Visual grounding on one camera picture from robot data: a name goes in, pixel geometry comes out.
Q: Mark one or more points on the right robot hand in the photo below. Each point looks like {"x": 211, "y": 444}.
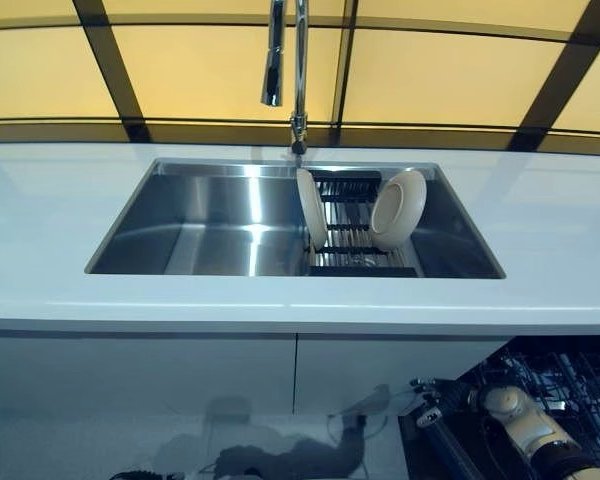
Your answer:
{"x": 505, "y": 405}

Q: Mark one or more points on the beige ceramic plate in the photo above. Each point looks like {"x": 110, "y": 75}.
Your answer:
{"x": 312, "y": 210}
{"x": 397, "y": 210}

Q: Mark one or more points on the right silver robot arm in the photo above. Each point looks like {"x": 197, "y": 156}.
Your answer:
{"x": 547, "y": 440}

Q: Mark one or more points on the dark equipment base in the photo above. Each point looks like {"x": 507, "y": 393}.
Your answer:
{"x": 472, "y": 450}

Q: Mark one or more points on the white glossy cabinet door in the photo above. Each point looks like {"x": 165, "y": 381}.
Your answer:
{"x": 130, "y": 370}
{"x": 380, "y": 365}

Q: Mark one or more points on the black roll-up sink rack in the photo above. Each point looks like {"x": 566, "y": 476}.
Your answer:
{"x": 350, "y": 235}

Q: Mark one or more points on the stainless steel kitchen sink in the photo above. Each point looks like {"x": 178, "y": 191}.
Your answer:
{"x": 205, "y": 225}

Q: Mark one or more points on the chrome pull-down kitchen faucet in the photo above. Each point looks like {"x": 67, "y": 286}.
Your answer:
{"x": 300, "y": 75}

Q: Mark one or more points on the dark brown window frame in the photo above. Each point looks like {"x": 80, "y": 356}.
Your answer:
{"x": 111, "y": 65}

